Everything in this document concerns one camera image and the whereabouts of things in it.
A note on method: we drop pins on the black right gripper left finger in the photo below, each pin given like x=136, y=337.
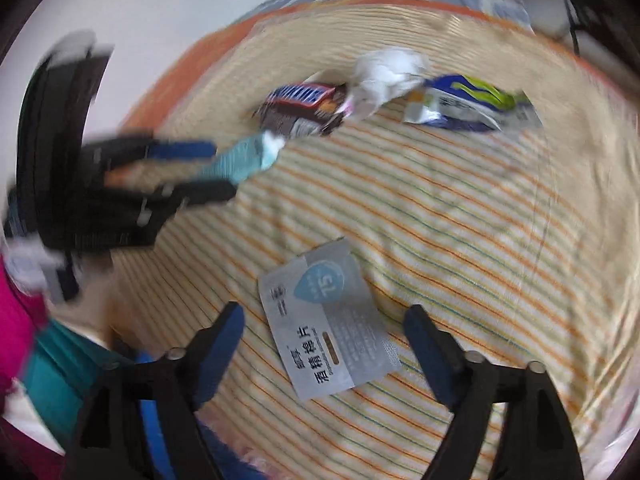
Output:
x=109, y=440

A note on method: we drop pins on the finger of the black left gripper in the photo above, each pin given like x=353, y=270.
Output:
x=129, y=218
x=112, y=153

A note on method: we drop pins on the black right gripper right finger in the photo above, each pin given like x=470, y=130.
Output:
x=536, y=439

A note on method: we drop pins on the light blue face mask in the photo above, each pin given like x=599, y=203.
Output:
x=247, y=157

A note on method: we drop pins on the snickers bar wrapper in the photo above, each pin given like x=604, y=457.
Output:
x=305, y=109

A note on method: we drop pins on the striped yellow towel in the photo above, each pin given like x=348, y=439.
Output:
x=523, y=247

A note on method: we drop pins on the grey alcohol wipe packet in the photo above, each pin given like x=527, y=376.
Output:
x=328, y=332

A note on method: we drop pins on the white crumpled tissue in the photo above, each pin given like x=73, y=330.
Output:
x=380, y=76

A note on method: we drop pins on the blue green snack wrapper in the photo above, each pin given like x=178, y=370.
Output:
x=466, y=104

